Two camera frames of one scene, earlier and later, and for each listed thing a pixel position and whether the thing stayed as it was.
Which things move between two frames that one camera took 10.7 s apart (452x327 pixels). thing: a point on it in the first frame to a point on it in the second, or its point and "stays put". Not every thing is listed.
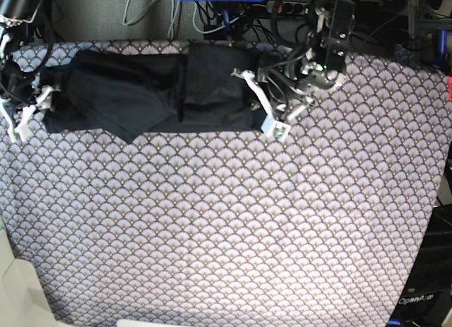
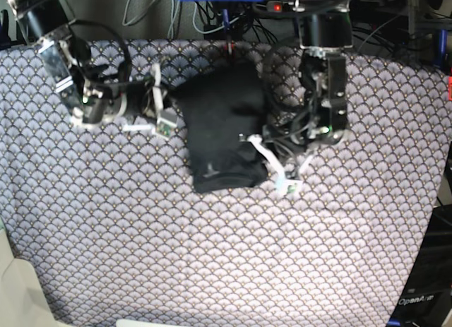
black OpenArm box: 426,299 stays put
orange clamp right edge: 450,88 stays put
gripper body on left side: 17,82 to 105,102
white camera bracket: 272,126 to 288,186
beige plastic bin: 24,301 stays put
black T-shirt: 130,94 to 227,100
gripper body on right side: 297,79 to 296,136
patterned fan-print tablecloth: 321,227 stays put
